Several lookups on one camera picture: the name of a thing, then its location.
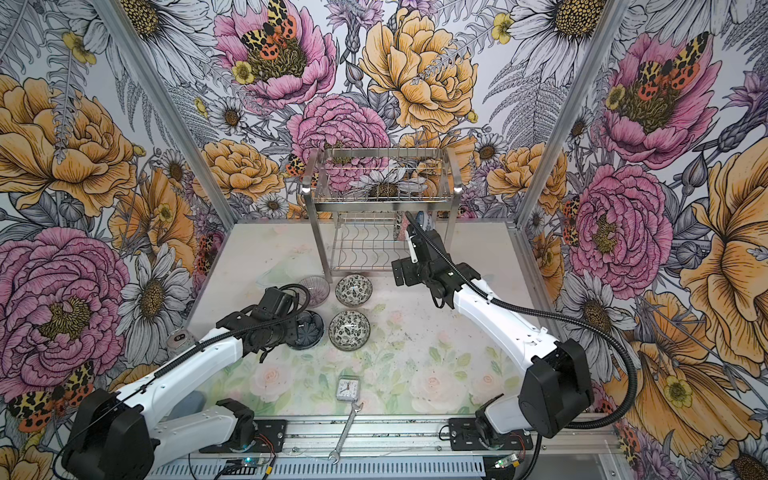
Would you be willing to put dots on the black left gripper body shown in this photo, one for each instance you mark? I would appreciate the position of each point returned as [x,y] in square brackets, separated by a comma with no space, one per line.
[284,332]

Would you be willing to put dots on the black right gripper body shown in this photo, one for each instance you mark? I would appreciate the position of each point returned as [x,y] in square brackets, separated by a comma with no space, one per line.
[414,272]

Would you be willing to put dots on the dark blue petal bowl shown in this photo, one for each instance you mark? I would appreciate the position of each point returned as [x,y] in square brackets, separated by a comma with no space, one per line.
[305,331]

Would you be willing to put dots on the black leaf pattern bowl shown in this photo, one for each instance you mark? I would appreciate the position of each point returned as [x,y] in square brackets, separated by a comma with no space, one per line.
[353,290]
[349,330]

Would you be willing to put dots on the blue floral bowl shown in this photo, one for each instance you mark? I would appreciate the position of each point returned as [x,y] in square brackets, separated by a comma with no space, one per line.
[420,221]

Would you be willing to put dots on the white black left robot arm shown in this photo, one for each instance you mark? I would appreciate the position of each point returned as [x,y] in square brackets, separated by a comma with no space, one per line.
[128,433]

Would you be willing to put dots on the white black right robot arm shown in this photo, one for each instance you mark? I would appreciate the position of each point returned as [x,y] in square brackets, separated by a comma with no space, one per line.
[556,386]

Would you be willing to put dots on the silver metal dish rack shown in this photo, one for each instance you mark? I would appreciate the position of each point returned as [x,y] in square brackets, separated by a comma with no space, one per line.
[357,200]

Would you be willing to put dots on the pink striped bowl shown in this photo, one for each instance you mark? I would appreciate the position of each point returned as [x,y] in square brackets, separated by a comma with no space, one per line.
[318,288]

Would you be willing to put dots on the small square white clock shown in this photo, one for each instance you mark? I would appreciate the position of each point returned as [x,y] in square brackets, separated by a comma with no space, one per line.
[348,389]

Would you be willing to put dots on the silver metal wrench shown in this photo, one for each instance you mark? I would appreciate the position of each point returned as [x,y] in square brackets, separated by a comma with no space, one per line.
[335,454]

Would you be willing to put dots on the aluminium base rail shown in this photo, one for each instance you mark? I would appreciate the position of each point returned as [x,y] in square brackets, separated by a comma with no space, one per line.
[408,447]

